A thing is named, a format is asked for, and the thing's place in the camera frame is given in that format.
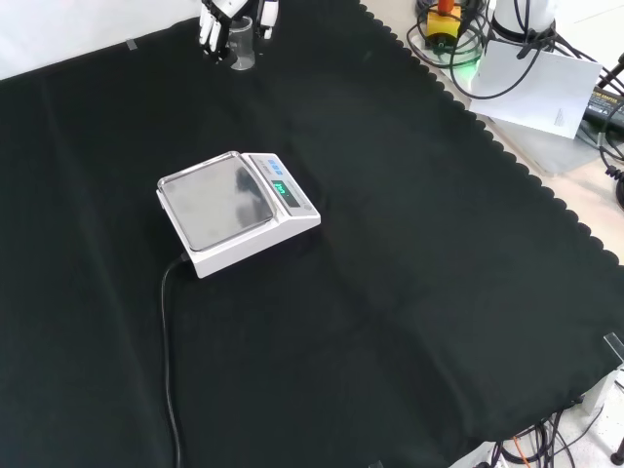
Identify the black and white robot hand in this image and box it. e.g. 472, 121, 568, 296
197, 0, 280, 63

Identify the small clear glass beaker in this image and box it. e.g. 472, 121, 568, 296
227, 16, 256, 72

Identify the white electronic balance steel pan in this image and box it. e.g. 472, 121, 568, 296
156, 150, 322, 280

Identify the yellow stop button box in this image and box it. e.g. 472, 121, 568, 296
424, 0, 463, 54

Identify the black bench cloth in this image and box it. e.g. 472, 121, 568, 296
0, 0, 624, 468

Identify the white paper sheet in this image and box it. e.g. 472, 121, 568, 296
468, 38, 604, 140

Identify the black power adapter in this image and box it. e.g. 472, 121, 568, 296
583, 85, 624, 129

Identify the clear tape strip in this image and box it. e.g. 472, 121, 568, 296
603, 331, 624, 363

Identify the black looped cable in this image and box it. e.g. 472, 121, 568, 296
406, 0, 557, 101

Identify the black balance power cable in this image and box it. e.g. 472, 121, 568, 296
161, 253, 188, 468

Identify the grey metal base plate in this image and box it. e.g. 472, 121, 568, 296
475, 114, 604, 176

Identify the orange floor cable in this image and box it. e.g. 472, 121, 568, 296
512, 436, 537, 462

